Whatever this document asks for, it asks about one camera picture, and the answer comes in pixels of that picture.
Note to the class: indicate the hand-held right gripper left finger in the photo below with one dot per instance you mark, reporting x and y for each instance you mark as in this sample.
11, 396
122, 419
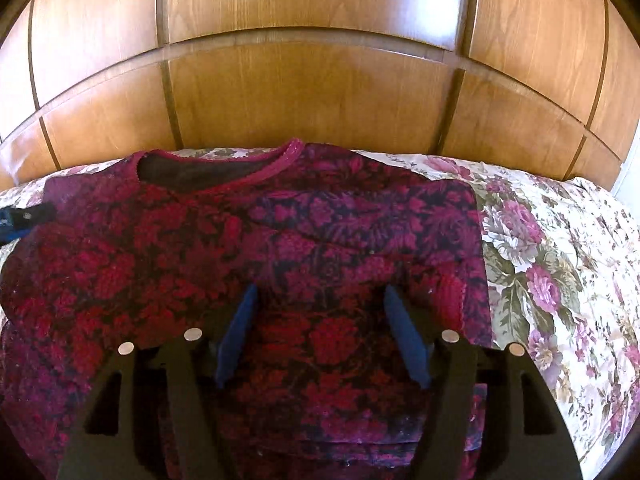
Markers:
236, 337

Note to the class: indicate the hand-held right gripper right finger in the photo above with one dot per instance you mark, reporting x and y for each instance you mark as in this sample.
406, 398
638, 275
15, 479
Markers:
407, 340

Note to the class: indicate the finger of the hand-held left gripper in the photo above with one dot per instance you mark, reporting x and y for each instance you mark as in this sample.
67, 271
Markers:
22, 219

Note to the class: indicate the dark red floral sweater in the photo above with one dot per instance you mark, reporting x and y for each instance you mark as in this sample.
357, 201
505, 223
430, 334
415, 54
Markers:
310, 240

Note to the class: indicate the floral bedspread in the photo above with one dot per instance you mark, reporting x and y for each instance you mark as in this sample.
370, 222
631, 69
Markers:
550, 260

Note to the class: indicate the wooden wardrobe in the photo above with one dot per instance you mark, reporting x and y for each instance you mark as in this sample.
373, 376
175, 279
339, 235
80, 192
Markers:
310, 95

